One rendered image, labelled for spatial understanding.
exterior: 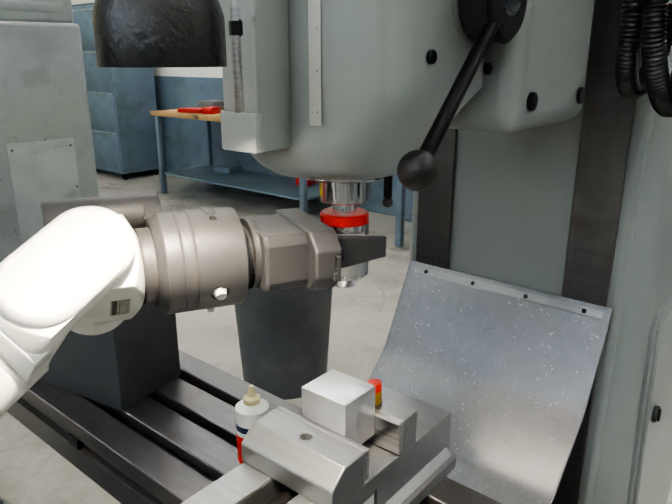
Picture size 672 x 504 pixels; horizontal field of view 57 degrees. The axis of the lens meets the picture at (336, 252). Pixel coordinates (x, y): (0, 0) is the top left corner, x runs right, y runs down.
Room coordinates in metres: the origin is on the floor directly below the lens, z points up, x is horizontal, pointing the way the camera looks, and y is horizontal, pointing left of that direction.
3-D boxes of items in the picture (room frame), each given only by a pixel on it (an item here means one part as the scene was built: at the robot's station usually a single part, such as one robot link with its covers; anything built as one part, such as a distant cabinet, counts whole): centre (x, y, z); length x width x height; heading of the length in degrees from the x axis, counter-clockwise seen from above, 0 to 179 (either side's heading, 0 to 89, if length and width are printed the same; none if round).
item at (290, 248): (0.54, 0.07, 1.24); 0.13 x 0.12 x 0.10; 25
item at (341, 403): (0.58, 0.00, 1.05); 0.06 x 0.05 x 0.06; 51
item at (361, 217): (0.58, -0.01, 1.26); 0.05 x 0.05 x 0.01
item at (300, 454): (0.54, 0.03, 1.02); 0.12 x 0.06 x 0.04; 51
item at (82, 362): (0.87, 0.37, 1.03); 0.22 x 0.12 x 0.20; 61
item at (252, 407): (0.64, 0.10, 0.99); 0.04 x 0.04 x 0.11
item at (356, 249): (0.55, -0.02, 1.24); 0.06 x 0.02 x 0.03; 115
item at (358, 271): (0.58, -0.01, 1.23); 0.05 x 0.05 x 0.05
